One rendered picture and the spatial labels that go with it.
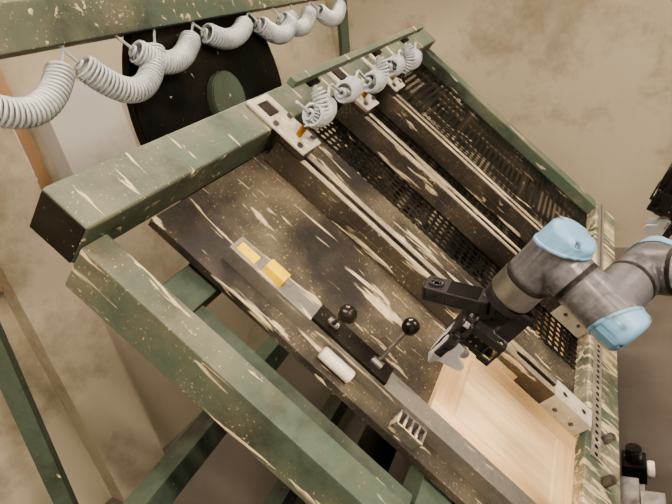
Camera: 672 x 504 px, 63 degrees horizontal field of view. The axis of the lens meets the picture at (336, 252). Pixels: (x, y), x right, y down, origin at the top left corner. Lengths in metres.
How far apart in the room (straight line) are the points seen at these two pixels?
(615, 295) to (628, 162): 3.49
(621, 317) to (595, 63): 3.42
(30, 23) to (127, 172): 0.49
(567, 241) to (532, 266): 0.06
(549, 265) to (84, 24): 1.19
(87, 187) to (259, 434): 0.51
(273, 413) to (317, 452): 0.10
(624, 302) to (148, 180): 0.81
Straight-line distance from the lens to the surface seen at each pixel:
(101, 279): 1.00
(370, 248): 1.42
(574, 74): 4.20
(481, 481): 1.25
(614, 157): 4.31
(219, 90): 1.89
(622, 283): 0.87
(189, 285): 1.13
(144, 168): 1.09
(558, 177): 2.85
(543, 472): 1.44
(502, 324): 0.94
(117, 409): 3.13
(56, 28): 1.48
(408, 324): 1.11
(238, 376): 0.96
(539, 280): 0.85
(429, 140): 2.06
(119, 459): 3.22
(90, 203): 0.99
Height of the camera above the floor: 2.01
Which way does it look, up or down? 22 degrees down
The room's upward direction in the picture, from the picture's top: 15 degrees counter-clockwise
